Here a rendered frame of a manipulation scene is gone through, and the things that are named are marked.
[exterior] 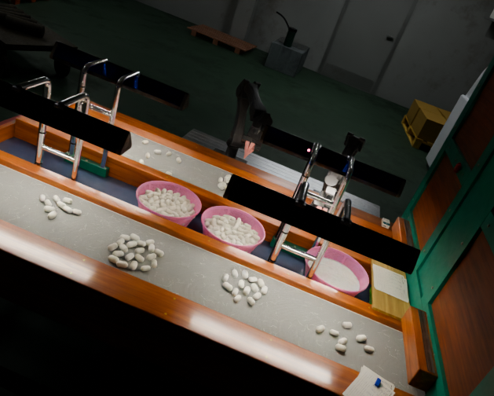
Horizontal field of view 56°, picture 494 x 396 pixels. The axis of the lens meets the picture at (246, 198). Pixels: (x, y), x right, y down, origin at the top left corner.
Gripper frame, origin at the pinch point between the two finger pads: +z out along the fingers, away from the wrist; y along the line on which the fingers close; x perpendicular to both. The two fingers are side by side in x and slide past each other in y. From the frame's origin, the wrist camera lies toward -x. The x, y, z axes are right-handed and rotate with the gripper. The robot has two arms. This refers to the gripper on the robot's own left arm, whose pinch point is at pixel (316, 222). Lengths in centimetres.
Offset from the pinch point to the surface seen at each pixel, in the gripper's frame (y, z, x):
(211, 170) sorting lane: -55, -9, 10
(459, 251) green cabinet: 41, 12, -54
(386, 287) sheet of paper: 30.9, 23.5, -23.0
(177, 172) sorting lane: -67, 3, 0
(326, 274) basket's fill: 8.0, 26.8, -20.2
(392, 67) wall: 89, -523, 479
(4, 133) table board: -140, 21, -11
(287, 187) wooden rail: -18.0, -16.9, 13.9
